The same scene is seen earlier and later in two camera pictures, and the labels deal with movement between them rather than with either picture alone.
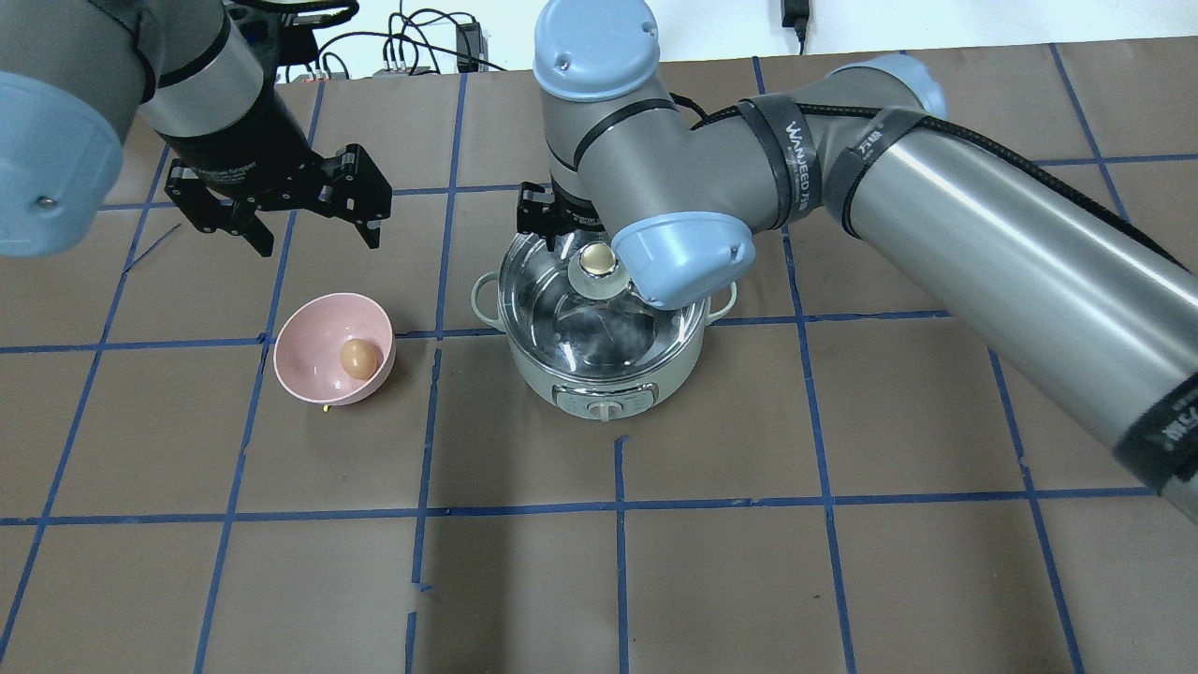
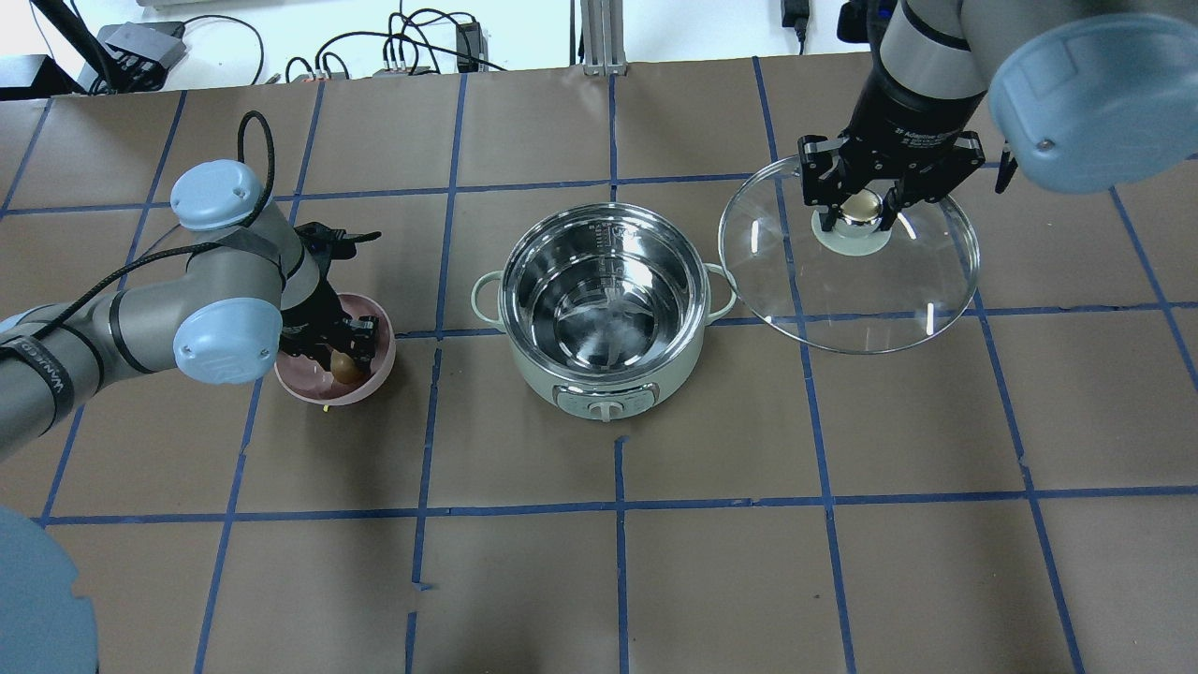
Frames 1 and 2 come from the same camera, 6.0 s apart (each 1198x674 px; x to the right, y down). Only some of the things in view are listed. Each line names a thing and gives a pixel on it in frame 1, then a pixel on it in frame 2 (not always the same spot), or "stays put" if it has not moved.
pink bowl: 334,349 stays put
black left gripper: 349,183 to 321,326
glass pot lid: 576,310 to 855,289
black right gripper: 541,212 to 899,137
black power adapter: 468,42 stays put
